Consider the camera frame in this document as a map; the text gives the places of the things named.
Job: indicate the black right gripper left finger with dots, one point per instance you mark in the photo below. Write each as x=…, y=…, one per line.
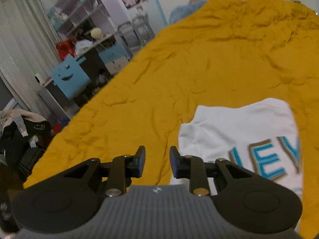
x=71, y=198

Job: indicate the blue smiley chair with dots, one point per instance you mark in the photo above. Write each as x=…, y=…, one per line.
x=70, y=77

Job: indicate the white wall shelf unit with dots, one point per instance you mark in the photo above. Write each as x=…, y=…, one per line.
x=76, y=18

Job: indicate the white Nevada sweatshirt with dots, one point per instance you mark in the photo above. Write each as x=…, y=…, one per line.
x=261, y=137

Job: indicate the dark study desk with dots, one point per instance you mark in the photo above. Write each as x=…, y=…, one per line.
x=104, y=59

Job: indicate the pile of dark clothes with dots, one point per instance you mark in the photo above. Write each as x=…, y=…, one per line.
x=24, y=138

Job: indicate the mustard yellow bed quilt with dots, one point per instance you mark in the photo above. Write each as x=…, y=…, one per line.
x=229, y=53

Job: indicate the white plastic bag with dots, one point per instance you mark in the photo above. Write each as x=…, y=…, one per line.
x=82, y=45

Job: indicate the blue pillow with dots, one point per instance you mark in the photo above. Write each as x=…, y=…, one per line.
x=183, y=11

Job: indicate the red bag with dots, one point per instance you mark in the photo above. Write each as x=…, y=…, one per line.
x=65, y=48

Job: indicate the grey metal folding rack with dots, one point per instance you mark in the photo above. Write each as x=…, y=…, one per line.
x=136, y=33

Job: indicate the white curtain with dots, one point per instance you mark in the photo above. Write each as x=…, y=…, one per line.
x=27, y=51

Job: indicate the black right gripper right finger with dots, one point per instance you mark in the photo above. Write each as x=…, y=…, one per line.
x=243, y=198

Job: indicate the cream round lamp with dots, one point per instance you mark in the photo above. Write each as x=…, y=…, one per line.
x=96, y=33

